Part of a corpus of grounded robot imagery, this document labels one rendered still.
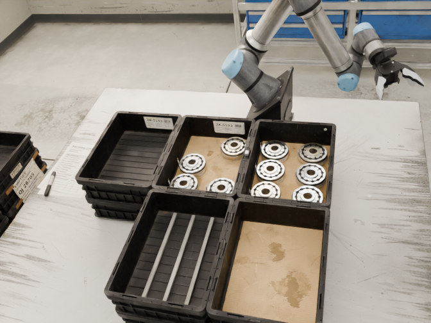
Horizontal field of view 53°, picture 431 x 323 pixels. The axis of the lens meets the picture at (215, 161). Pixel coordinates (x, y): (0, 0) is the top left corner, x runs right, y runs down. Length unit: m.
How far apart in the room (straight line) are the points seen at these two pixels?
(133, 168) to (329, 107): 0.96
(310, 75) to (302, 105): 1.47
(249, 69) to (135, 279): 0.93
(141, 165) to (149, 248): 0.40
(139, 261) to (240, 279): 0.33
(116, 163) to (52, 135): 1.77
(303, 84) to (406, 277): 2.20
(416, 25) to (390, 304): 2.28
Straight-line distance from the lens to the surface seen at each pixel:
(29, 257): 1.79
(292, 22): 3.35
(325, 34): 1.62
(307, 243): 1.40
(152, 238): 1.47
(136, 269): 1.42
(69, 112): 3.67
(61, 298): 1.62
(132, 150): 1.80
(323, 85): 3.44
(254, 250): 1.39
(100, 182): 1.57
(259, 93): 1.79
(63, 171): 2.03
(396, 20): 3.34
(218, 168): 1.63
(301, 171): 1.55
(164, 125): 1.80
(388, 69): 1.66
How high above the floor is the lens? 1.99
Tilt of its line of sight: 44 degrees down
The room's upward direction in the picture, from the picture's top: 10 degrees counter-clockwise
